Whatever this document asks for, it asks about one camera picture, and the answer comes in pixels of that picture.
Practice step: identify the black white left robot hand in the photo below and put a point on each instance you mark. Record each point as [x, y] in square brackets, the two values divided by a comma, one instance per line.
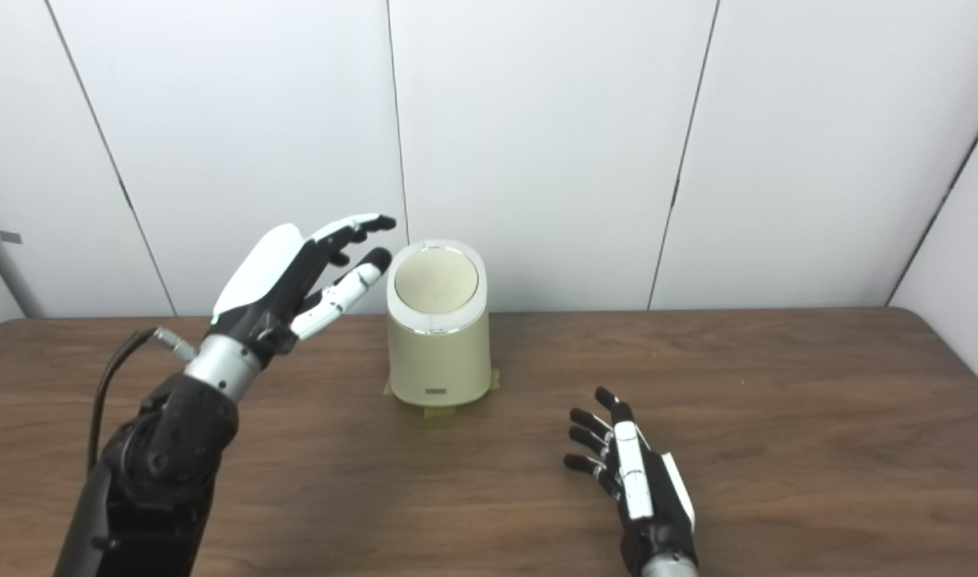
[268, 280]

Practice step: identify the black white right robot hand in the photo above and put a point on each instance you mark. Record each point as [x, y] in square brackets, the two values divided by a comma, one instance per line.
[645, 489]

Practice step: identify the cream round bin lid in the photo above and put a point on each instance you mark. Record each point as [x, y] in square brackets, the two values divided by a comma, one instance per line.
[436, 280]

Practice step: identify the cream-colored round bin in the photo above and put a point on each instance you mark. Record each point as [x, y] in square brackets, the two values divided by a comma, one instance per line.
[438, 361]

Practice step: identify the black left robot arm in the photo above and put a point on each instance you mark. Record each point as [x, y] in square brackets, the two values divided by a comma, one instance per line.
[160, 465]

